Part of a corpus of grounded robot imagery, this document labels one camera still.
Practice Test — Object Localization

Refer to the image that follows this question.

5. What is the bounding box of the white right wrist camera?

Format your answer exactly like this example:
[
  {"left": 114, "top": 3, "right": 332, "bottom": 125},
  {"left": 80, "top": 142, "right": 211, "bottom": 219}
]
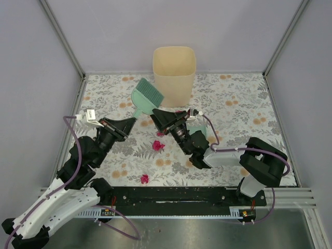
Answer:
[{"left": 187, "top": 108, "right": 203, "bottom": 120}]

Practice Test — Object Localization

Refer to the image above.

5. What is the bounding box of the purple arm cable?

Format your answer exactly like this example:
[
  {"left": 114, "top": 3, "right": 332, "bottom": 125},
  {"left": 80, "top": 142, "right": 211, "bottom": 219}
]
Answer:
[
  {"left": 4, "top": 115, "right": 142, "bottom": 249},
  {"left": 199, "top": 114, "right": 291, "bottom": 226}
]

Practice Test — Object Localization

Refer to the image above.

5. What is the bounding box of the pink paper scrap large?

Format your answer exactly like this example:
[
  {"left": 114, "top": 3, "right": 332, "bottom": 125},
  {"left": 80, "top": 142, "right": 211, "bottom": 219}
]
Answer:
[{"left": 152, "top": 140, "right": 165, "bottom": 151}]

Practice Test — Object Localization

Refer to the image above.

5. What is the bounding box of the green dustpan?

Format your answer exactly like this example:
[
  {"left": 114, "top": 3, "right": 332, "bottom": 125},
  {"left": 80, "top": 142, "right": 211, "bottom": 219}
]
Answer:
[{"left": 187, "top": 124, "right": 206, "bottom": 137}]

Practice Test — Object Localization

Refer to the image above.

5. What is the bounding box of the beige waste bin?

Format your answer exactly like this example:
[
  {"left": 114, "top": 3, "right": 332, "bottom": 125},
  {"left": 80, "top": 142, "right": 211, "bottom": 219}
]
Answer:
[{"left": 153, "top": 46, "right": 196, "bottom": 108}]

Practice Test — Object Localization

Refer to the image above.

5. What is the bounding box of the pink paper scrap near edge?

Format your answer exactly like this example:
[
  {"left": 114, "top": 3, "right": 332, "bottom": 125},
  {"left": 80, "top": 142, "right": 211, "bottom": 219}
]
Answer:
[{"left": 140, "top": 174, "right": 149, "bottom": 184}]

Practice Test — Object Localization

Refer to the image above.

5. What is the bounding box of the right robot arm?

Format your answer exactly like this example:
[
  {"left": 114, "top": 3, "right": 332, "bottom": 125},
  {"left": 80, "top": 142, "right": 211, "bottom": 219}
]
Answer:
[{"left": 151, "top": 108, "right": 291, "bottom": 205}]

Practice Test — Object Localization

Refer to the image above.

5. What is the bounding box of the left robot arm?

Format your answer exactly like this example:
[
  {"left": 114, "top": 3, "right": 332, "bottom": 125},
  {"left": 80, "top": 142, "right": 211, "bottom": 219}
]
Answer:
[{"left": 2, "top": 117, "right": 136, "bottom": 248}]

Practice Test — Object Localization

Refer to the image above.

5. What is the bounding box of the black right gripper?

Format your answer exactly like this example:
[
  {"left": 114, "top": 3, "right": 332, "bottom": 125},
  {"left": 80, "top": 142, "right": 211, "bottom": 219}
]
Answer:
[{"left": 150, "top": 108, "right": 191, "bottom": 155}]

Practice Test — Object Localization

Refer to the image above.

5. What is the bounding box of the floral table cloth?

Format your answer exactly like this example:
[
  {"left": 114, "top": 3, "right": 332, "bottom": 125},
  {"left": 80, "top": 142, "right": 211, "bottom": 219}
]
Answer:
[{"left": 69, "top": 73, "right": 298, "bottom": 188}]

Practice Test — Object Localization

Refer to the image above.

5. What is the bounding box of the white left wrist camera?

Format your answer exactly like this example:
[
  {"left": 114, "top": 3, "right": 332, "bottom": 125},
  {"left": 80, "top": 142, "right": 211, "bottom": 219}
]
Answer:
[{"left": 75, "top": 108, "right": 103, "bottom": 127}]

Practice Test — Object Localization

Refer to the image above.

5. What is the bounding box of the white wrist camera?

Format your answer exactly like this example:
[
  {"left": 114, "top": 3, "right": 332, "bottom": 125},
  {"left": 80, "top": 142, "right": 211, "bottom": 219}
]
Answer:
[
  {"left": 75, "top": 108, "right": 103, "bottom": 127},
  {"left": 187, "top": 108, "right": 203, "bottom": 120}
]

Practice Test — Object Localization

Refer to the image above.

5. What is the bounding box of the green hand brush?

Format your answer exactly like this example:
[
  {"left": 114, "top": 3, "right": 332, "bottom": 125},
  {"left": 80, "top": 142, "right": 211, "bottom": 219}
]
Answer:
[{"left": 131, "top": 78, "right": 164, "bottom": 118}]

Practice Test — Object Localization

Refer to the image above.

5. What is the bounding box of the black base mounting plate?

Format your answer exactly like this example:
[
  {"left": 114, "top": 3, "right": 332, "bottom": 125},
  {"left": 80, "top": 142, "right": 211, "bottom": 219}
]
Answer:
[{"left": 106, "top": 186, "right": 267, "bottom": 207}]

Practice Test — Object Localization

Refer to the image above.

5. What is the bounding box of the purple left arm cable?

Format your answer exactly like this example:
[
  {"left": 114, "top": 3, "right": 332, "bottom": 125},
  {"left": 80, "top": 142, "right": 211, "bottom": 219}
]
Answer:
[{"left": 4, "top": 115, "right": 142, "bottom": 249}]

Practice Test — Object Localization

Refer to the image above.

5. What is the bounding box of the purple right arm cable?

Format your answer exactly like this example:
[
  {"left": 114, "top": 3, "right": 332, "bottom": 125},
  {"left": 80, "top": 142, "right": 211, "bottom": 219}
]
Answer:
[{"left": 199, "top": 114, "right": 291, "bottom": 226}]

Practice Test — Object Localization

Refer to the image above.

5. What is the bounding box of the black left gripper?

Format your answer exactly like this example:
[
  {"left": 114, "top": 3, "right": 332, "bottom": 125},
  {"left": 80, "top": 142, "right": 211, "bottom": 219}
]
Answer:
[{"left": 95, "top": 117, "right": 137, "bottom": 167}]

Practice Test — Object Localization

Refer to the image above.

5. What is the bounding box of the slotted cable duct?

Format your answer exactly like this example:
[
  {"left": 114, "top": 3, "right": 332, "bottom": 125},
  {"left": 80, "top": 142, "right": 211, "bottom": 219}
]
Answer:
[{"left": 114, "top": 203, "right": 256, "bottom": 219}]

